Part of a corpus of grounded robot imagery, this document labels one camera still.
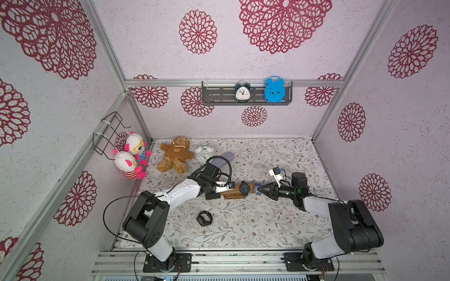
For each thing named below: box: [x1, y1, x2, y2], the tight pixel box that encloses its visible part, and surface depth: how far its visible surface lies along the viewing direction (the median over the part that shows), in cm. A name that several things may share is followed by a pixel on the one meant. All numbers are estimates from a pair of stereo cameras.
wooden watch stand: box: [219, 183, 256, 200], surface depth 91 cm
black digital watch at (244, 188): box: [239, 180, 251, 197], surface depth 88 cm
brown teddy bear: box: [157, 136, 195, 175], surface depth 106 cm
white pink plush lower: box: [113, 149, 147, 180], surface depth 87 cm
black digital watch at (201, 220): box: [196, 210, 213, 227], surface depth 85 cm
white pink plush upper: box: [124, 131, 152, 166], surface depth 96 cm
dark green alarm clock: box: [234, 83, 252, 104], surface depth 92 cm
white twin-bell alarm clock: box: [194, 144, 214, 165], surface depth 102 cm
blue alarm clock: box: [264, 75, 286, 103], surface depth 91 cm
